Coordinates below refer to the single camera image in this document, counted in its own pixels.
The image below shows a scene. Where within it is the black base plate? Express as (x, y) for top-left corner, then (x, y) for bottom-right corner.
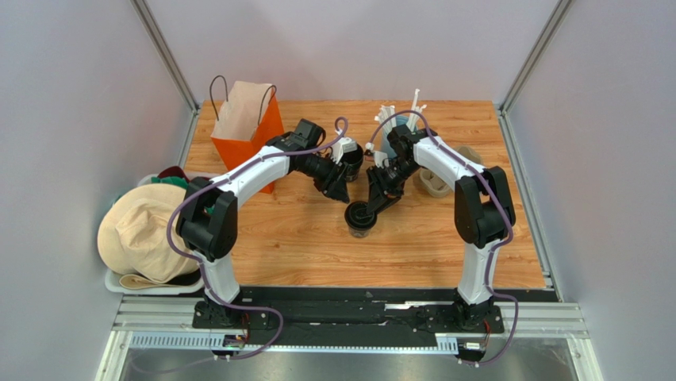
(192, 286), (505, 348)

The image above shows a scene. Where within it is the single black cup lid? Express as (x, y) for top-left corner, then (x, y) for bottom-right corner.
(344, 201), (377, 230)

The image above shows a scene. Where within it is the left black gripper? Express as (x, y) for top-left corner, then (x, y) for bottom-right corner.
(297, 152), (350, 206)

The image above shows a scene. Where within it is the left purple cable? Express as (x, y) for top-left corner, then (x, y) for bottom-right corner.
(166, 116), (350, 318)

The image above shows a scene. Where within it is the light blue straw holder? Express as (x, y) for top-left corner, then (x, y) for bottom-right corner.
(379, 115), (409, 160)

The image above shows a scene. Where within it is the green cloth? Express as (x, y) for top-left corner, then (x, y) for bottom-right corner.
(150, 176), (189, 189)

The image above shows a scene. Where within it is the orange paper bag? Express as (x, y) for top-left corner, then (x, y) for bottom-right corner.
(211, 81), (285, 170)

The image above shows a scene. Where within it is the single brown plastic cup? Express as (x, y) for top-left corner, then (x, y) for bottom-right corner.
(348, 225), (374, 238)

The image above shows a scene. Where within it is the white plastic tray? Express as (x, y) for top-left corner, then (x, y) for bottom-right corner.
(104, 170), (221, 295)

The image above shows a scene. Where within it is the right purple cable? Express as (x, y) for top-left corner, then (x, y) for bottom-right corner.
(368, 110), (520, 367)

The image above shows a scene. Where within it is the bottom pulp cup carrier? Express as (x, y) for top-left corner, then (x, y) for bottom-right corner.
(419, 145), (483, 198)

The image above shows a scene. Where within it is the beige hat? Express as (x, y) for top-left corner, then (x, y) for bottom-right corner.
(97, 183), (202, 283)

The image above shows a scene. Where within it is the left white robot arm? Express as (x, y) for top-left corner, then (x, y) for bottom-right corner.
(167, 117), (357, 310)

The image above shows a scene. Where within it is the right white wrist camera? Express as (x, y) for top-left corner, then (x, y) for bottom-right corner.
(364, 142), (390, 168)

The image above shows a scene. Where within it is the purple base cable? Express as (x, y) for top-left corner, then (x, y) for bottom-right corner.
(213, 307), (285, 361)

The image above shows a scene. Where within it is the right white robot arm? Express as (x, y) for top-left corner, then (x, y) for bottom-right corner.
(365, 125), (515, 329)

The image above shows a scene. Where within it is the dark red cloth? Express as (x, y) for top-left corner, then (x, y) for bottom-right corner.
(156, 166), (190, 182)

